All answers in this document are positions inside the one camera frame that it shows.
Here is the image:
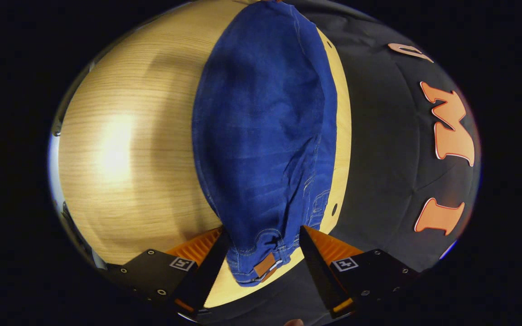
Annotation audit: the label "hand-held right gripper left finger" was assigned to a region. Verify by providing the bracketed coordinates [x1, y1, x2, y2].
[106, 226, 232, 317]

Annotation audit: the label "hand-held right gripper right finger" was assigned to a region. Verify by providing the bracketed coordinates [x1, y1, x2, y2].
[299, 225, 421, 320]

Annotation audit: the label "black backdrop cloth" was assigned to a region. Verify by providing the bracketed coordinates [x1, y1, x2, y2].
[198, 0, 481, 326]

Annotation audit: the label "blue denim jeans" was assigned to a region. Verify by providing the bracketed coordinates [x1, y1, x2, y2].
[192, 0, 338, 287]

